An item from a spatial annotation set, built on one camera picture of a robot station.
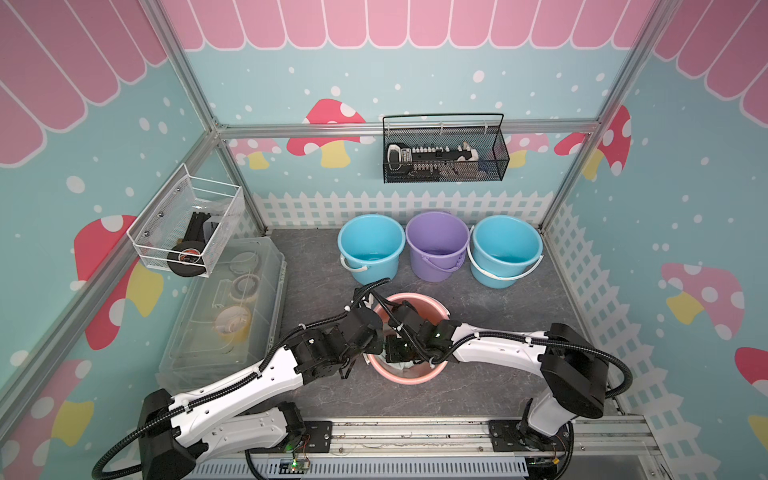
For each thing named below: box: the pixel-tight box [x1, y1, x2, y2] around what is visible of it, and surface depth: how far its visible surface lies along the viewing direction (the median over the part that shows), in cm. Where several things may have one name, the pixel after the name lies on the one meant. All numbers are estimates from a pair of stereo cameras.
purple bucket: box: [405, 211, 470, 283], surface depth 100 cm
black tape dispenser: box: [167, 211, 211, 277], surface depth 67 cm
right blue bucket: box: [467, 215, 545, 289], surface depth 99 cm
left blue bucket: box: [337, 214, 406, 285], surface depth 100 cm
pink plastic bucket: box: [367, 349, 448, 385], surface depth 70 cm
